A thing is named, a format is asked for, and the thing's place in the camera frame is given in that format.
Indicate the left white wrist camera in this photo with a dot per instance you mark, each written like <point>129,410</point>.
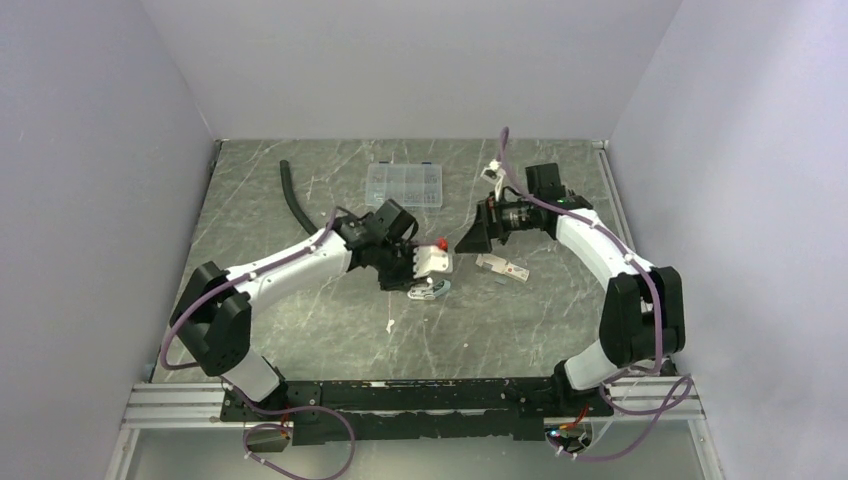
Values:
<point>431,258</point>

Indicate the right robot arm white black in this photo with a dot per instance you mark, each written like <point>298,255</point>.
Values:
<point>642,319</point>

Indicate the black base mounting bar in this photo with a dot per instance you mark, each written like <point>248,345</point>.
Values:
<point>521,408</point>

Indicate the white staple box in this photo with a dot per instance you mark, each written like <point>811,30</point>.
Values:
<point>502,266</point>

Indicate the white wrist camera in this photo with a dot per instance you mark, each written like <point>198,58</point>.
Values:
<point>431,258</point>
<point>494,174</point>

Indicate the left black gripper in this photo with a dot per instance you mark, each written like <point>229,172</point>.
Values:
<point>406,279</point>

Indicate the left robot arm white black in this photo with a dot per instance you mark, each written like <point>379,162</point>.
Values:
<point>213,316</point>

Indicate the clear plastic organizer box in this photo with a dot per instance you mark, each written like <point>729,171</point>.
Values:
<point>413,186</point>

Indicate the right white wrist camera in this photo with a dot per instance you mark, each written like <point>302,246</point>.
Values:
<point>494,174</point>

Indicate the blue mini stapler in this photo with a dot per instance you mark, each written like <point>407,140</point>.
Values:
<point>430,290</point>

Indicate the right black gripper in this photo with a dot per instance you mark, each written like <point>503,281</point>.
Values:
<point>488,225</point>

